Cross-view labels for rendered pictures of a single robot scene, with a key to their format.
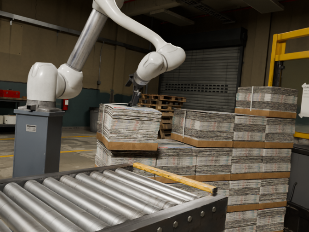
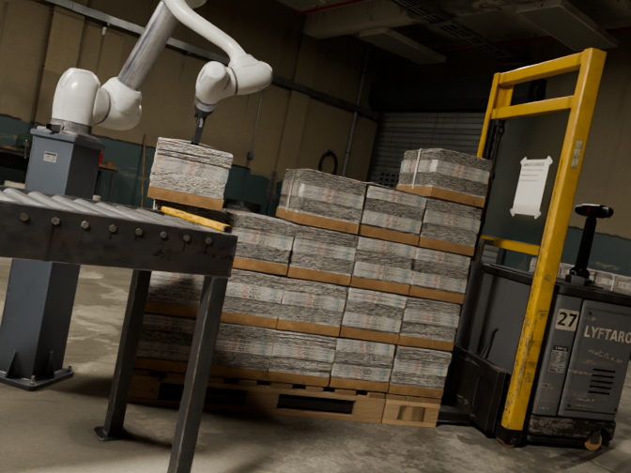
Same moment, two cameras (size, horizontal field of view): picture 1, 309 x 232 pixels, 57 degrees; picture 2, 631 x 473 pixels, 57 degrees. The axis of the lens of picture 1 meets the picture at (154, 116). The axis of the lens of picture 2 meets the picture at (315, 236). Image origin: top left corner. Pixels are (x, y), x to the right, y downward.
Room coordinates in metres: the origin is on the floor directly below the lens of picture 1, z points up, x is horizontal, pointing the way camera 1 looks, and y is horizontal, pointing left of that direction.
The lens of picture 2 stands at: (-0.59, -0.68, 0.92)
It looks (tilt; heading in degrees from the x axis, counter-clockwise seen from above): 3 degrees down; 7
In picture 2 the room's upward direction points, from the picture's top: 11 degrees clockwise
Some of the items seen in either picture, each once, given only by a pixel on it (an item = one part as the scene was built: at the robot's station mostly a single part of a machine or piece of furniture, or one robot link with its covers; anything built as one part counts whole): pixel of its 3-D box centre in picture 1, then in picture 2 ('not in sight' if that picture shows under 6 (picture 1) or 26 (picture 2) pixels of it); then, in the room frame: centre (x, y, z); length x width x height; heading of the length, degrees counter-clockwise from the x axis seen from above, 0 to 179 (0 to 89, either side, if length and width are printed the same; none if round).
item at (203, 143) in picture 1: (199, 139); (315, 220); (2.06, -0.34, 0.86); 0.38 x 0.29 x 0.04; 25
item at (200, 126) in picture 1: (201, 127); (319, 201); (2.07, -0.34, 0.95); 0.38 x 0.29 x 0.23; 25
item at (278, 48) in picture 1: (270, 124); (471, 228); (2.79, -1.14, 0.97); 0.09 x 0.09 x 1.75; 25
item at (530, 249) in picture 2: (302, 135); (511, 245); (2.51, -1.31, 0.92); 0.57 x 0.01 x 0.05; 25
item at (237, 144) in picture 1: (232, 140); (373, 231); (2.19, -0.61, 0.86); 0.38 x 0.29 x 0.04; 26
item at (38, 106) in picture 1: (39, 105); (68, 129); (1.61, 0.65, 1.03); 0.22 x 0.18 x 0.06; 174
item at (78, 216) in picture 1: (61, 206); (27, 205); (0.83, 0.25, 0.77); 0.47 x 0.05 x 0.05; 46
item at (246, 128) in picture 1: (232, 129); (377, 213); (2.19, -0.61, 0.95); 0.38 x 0.29 x 0.23; 26
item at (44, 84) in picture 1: (43, 81); (79, 97); (1.64, 0.65, 1.17); 0.18 x 0.16 x 0.22; 161
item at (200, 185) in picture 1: (170, 176); (193, 218); (1.16, -0.09, 0.81); 0.43 x 0.03 x 0.02; 46
